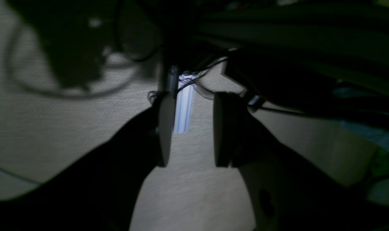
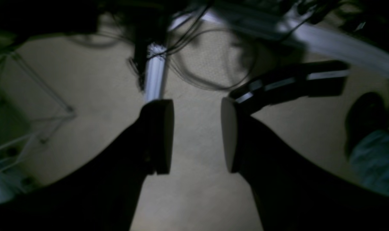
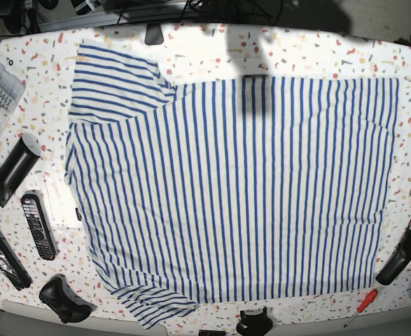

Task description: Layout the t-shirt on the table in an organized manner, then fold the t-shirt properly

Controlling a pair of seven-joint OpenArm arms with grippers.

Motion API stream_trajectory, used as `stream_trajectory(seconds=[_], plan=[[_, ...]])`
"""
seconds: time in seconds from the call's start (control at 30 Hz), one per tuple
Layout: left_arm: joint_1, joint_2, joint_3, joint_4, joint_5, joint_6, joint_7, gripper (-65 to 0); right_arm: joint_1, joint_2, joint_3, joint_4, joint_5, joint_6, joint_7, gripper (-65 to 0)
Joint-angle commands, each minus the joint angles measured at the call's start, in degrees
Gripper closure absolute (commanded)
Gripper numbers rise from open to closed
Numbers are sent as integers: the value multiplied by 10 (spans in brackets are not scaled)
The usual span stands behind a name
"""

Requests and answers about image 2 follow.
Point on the silver aluminium frame post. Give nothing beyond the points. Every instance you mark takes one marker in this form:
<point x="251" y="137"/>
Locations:
<point x="154" y="72"/>

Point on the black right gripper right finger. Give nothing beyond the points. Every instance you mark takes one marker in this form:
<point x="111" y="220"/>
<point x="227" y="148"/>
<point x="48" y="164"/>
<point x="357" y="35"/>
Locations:
<point x="291" y="193"/>

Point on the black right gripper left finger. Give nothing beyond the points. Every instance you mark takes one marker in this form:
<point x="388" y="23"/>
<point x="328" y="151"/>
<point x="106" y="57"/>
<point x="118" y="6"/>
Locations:
<point x="103" y="194"/>

